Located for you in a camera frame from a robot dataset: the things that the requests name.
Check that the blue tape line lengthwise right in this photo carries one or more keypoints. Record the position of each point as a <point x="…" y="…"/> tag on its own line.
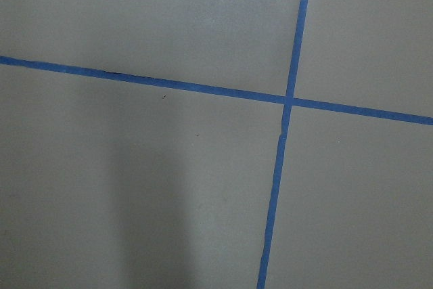
<point x="281" y="145"/>

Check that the blue tape line crosswise far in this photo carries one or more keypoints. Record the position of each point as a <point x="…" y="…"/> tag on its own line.
<point x="226" y="92"/>

